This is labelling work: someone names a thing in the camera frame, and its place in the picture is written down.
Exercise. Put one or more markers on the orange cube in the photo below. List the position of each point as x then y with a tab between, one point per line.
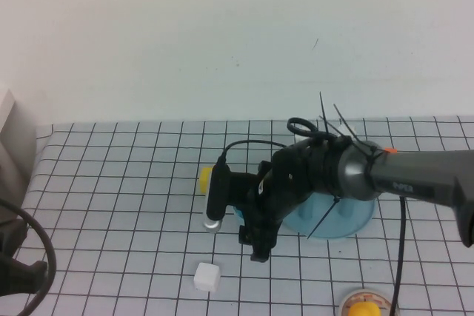
391	150

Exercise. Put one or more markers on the yellow cube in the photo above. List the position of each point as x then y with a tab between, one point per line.
204	181

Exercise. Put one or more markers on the yellow rubber duck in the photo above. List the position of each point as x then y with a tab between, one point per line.
363	309

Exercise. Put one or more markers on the light blue plastic cup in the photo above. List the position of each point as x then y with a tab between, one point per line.
238	214

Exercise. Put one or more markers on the black zip tie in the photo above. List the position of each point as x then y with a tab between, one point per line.
324	218

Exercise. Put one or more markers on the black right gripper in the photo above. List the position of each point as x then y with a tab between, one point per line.
292	179

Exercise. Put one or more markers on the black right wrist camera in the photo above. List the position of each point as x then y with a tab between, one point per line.
218	197

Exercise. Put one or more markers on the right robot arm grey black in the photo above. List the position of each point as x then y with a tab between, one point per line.
407	179

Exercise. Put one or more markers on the white black checkered tablecloth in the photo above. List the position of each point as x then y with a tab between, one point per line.
111	201

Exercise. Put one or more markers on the blue cup stand white caps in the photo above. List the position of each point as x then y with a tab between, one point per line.
348	220

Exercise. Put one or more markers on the white cube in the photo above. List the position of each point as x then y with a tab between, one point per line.
206	277

